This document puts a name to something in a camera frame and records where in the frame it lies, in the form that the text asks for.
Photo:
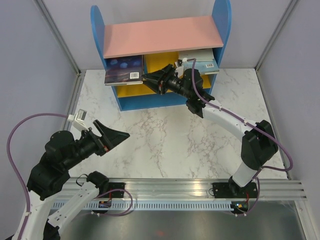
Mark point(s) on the pale grey Gatsby book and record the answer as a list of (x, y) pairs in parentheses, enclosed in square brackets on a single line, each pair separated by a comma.
[(201, 55)]

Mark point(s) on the aluminium rail frame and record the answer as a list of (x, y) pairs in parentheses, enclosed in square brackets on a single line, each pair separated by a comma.
[(198, 189)]

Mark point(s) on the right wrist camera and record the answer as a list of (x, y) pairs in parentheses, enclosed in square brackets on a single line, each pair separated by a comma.
[(179, 66)]

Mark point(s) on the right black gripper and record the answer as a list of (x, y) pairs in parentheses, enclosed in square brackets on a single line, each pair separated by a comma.
[(159, 87)]

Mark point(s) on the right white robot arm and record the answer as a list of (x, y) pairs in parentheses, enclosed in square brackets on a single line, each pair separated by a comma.
[(257, 144)]

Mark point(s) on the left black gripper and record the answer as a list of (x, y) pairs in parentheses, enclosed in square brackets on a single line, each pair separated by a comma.
[(110, 138)]

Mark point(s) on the dark purple blue book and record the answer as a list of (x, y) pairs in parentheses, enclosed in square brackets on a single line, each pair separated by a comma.
[(126, 70)]

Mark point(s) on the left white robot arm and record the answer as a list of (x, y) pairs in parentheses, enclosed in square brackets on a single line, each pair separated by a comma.
[(47, 178)]

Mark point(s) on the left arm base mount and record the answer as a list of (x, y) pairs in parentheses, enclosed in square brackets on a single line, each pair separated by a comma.
[(112, 194)]

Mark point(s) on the light blue book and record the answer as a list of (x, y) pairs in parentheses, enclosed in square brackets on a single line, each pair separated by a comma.
[(204, 68)]

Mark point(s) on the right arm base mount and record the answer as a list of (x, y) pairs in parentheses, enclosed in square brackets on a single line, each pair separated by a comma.
[(243, 199)]

